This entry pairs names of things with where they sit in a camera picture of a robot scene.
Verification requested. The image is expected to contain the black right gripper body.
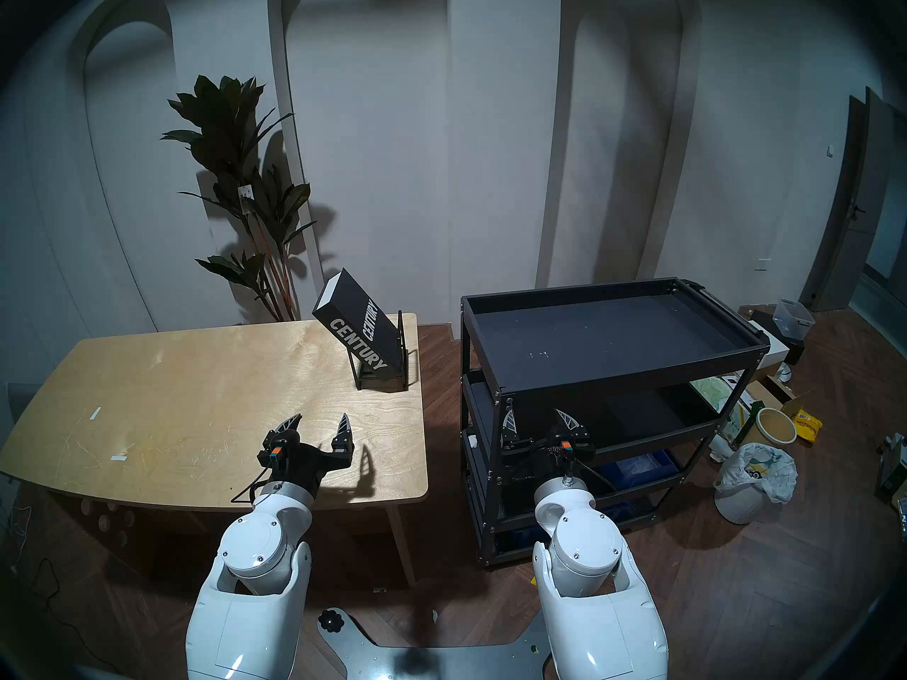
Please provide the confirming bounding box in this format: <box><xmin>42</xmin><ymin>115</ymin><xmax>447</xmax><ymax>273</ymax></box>
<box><xmin>500</xmin><ymin>436</ymin><xmax>596</xmax><ymax>483</ymax></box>

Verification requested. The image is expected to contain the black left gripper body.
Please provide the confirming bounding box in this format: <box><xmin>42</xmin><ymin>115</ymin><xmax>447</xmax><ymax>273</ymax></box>
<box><xmin>259</xmin><ymin>439</ymin><xmax>355</xmax><ymax>499</ymax></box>

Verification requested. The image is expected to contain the black Century book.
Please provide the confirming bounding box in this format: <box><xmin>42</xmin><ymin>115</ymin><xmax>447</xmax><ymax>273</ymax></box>
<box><xmin>312</xmin><ymin>268</ymin><xmax>407</xmax><ymax>383</ymax></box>

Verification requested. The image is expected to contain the black three-tier metal cart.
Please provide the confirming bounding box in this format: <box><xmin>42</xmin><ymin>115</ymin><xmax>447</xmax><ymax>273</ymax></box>
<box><xmin>459</xmin><ymin>278</ymin><xmax>772</xmax><ymax>550</ymax></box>

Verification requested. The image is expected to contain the blue plastic bin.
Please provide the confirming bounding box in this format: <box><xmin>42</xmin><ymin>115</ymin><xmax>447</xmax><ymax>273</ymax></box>
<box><xmin>595</xmin><ymin>448</ymin><xmax>682</xmax><ymax>491</ymax></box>

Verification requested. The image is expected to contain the wooden table leg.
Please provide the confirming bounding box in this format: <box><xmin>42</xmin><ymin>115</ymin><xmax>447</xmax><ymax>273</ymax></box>
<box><xmin>385</xmin><ymin>503</ymin><xmax>418</xmax><ymax>588</ymax></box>

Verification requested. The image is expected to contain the green and white bag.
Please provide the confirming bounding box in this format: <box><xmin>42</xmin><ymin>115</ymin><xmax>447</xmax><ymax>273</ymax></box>
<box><xmin>693</xmin><ymin>374</ymin><xmax>753</xmax><ymax>447</ymax></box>

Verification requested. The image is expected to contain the white bin with bag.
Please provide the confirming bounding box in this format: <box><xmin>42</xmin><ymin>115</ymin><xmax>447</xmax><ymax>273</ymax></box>
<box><xmin>713</xmin><ymin>442</ymin><xmax>799</xmax><ymax>526</ymax></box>

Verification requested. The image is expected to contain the round beige bowl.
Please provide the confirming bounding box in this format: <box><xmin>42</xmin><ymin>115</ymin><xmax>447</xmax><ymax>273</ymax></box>
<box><xmin>755</xmin><ymin>407</ymin><xmax>799</xmax><ymax>446</ymax></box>

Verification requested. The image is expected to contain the clear plastic container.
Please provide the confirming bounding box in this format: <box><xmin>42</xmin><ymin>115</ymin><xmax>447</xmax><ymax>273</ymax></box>
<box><xmin>772</xmin><ymin>298</ymin><xmax>817</xmax><ymax>341</ymax></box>

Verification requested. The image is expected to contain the tall green potted plant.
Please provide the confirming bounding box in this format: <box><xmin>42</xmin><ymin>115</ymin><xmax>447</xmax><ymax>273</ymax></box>
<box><xmin>161</xmin><ymin>74</ymin><xmax>318</xmax><ymax>324</ymax></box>

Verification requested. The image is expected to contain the dark door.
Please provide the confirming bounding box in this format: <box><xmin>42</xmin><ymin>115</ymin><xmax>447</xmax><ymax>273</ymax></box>
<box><xmin>800</xmin><ymin>86</ymin><xmax>896</xmax><ymax>313</ymax></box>

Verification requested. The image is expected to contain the black wire book stand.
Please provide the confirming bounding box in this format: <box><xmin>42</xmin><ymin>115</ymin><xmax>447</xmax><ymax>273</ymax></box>
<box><xmin>347</xmin><ymin>310</ymin><xmax>410</xmax><ymax>393</ymax></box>

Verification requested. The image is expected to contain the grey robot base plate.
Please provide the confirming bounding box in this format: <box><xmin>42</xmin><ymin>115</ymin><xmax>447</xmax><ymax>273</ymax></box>
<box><xmin>317</xmin><ymin>608</ymin><xmax>555</xmax><ymax>680</ymax></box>

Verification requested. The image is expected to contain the black floor cable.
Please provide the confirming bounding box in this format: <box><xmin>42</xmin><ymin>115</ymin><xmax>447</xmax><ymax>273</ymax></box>
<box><xmin>6</xmin><ymin>505</ymin><xmax>107</xmax><ymax>676</ymax></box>

